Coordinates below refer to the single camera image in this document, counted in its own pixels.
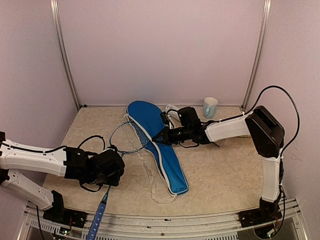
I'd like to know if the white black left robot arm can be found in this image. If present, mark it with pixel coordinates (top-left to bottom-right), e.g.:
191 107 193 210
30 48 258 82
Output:
0 132 125 223

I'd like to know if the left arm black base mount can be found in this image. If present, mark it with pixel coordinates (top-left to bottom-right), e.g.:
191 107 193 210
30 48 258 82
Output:
43 190 87 229

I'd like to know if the white shuttlecock tube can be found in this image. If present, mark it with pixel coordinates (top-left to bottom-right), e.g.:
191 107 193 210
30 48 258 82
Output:
165 103 180 113

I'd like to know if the left aluminium corner post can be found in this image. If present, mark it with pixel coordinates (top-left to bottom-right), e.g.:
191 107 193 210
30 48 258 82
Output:
49 0 82 111

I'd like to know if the blue badminton racket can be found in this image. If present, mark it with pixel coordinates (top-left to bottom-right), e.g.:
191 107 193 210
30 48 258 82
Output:
86 120 150 240

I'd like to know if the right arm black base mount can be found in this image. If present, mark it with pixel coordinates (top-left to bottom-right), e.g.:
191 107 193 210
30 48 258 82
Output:
238 198 282 228

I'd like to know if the aluminium front rail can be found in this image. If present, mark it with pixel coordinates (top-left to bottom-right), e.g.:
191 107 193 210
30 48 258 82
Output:
16 198 311 240

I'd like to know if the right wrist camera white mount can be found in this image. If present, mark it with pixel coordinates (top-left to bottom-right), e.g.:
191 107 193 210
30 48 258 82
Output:
160 108 180 129

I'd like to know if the right aluminium corner post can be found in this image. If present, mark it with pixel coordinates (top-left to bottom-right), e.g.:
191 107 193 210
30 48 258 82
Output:
241 0 272 110

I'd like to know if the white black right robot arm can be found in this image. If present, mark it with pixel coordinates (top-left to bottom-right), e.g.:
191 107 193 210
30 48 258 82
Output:
152 105 285 222

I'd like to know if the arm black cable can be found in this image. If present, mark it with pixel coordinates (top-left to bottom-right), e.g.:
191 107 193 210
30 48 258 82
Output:
166 85 300 156
0 135 107 156

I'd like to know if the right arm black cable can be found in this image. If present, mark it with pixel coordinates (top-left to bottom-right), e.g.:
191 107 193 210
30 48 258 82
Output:
166 85 300 156

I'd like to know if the light blue ceramic mug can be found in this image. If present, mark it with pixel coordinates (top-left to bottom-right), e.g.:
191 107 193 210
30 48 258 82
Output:
203 97 219 119

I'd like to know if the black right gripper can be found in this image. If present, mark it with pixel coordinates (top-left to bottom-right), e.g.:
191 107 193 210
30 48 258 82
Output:
151 125 192 145

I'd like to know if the blue racket cover bag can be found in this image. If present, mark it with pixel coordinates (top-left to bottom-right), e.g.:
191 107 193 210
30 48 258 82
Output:
126 100 189 205

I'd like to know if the aluminium corner post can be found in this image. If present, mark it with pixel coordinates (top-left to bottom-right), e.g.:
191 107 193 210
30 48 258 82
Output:
49 0 82 111
241 0 272 110

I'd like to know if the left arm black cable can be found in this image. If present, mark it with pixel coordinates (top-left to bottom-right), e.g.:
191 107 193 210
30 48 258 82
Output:
0 135 107 156

